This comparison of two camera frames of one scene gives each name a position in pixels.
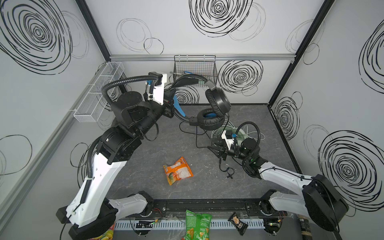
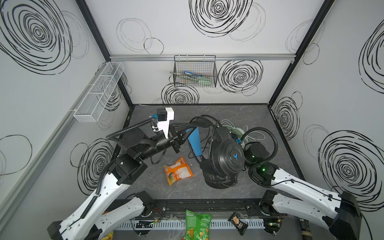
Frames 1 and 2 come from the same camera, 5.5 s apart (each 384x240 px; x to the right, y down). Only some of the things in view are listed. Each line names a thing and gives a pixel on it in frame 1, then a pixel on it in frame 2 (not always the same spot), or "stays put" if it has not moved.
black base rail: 216,207 stays put
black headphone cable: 231,175 to 191,119
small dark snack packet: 241,226 stays put
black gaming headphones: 217,103 to 221,158
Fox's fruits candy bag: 108,235 stays put
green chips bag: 198,226 stays put
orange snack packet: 180,170 stays put
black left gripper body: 168,107 to 174,139
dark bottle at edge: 305,227 stays put
